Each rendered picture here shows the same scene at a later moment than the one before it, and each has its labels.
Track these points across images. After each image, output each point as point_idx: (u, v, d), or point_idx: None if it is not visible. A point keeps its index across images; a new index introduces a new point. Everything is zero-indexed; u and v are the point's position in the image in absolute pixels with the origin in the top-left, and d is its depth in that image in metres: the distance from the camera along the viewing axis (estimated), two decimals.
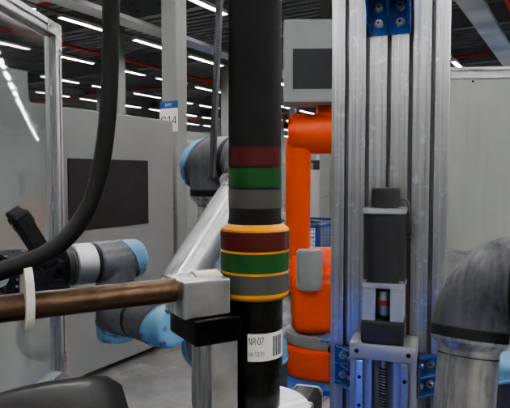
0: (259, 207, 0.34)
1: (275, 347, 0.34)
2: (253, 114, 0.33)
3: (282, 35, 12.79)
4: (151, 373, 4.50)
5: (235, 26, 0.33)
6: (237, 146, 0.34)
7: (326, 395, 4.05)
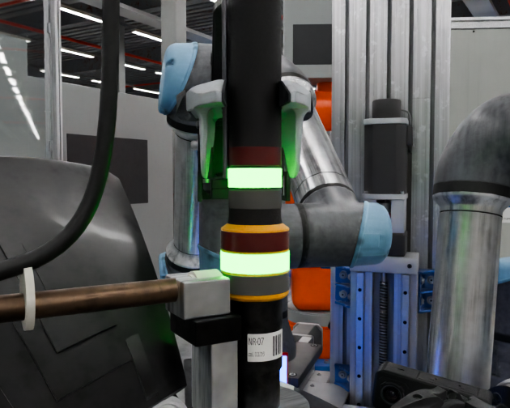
0: (259, 207, 0.34)
1: (275, 347, 0.34)
2: (253, 114, 0.33)
3: (282, 27, 12.78)
4: None
5: (235, 26, 0.33)
6: (237, 146, 0.34)
7: (326, 371, 4.04)
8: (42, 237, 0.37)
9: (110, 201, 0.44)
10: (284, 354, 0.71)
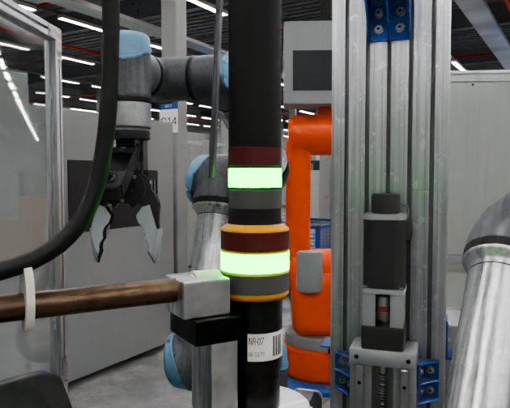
0: (259, 207, 0.34)
1: (275, 347, 0.34)
2: (253, 114, 0.33)
3: (282, 35, 12.79)
4: (151, 375, 4.50)
5: (235, 26, 0.33)
6: (237, 146, 0.34)
7: (326, 397, 4.05)
8: None
9: None
10: None
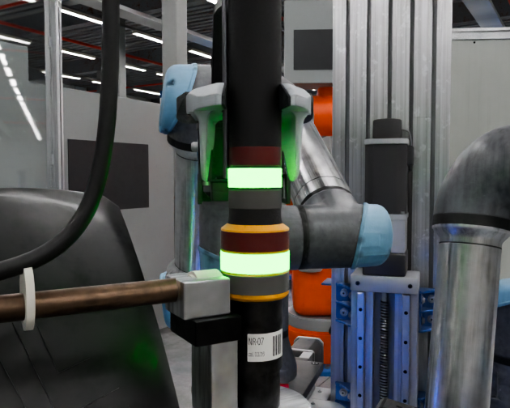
0: (259, 207, 0.34)
1: (275, 347, 0.34)
2: (253, 114, 0.33)
3: (283, 28, 12.78)
4: None
5: (235, 26, 0.33)
6: (237, 146, 0.34)
7: (327, 376, 4.04)
8: None
9: None
10: (285, 385, 0.71)
